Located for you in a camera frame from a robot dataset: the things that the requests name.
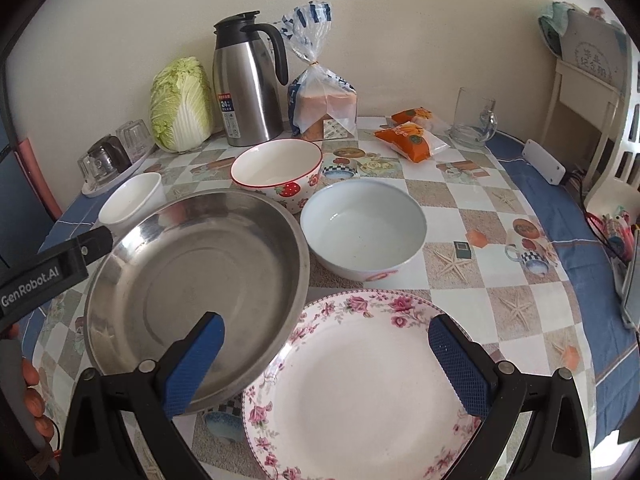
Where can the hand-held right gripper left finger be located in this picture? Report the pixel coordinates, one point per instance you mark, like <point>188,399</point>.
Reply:
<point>197,365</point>

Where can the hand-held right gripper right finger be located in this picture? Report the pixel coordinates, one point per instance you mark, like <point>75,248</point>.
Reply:
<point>460,365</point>

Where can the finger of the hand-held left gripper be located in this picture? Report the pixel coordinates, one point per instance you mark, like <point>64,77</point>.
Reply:
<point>95,242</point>

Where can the stainless steel plate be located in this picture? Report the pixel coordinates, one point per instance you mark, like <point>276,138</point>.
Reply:
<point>200,270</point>

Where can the pink floral plate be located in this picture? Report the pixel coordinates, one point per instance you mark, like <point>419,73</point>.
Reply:
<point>350,400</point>

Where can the strawberry print bowl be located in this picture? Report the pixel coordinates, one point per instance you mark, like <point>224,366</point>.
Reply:
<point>275,165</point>

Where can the person's left hand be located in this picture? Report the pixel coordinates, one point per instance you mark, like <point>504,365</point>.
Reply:
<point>31,385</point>

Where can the small white bowl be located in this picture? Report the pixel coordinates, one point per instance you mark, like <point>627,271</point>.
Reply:
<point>127,200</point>

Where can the clear drinking glass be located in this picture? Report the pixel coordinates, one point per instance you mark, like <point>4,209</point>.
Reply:
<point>96,167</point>
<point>134,137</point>

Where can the white oval tray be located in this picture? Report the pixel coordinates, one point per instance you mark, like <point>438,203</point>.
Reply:
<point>135,165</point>

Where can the dark board with pink edge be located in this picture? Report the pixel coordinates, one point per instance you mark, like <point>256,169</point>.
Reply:
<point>35,175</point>

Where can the dark brown cup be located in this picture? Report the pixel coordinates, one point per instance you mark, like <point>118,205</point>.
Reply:
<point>112,152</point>

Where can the checkered tablecloth with blue border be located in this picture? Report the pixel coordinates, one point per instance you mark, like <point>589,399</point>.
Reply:
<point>475,210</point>

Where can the napa cabbage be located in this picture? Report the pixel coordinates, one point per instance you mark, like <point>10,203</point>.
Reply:
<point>180,105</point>

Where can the pale blue bowl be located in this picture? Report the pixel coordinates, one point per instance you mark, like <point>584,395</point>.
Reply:
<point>360,230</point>

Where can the stainless steel thermos jug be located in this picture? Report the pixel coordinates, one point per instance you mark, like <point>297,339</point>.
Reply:
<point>242,90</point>

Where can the white power strip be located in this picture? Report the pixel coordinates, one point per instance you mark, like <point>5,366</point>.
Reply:
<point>544,161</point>

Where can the large orange snack packet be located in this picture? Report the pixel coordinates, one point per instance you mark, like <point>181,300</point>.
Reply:
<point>407,140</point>

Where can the white plastic chair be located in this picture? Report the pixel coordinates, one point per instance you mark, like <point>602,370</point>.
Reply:
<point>612,175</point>

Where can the clear glass mug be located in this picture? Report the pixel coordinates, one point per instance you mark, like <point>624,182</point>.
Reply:
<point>467,120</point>

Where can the small orange snack packet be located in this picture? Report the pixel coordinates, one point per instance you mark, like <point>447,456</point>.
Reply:
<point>412,116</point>

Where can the bagged sliced bread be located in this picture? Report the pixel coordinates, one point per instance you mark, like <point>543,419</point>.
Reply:
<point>320,100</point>

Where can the white wooden rack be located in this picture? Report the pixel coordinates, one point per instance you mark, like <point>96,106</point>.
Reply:
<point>575,95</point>

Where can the grey printed bag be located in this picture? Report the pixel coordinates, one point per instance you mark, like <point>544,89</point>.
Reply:
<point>590,45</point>

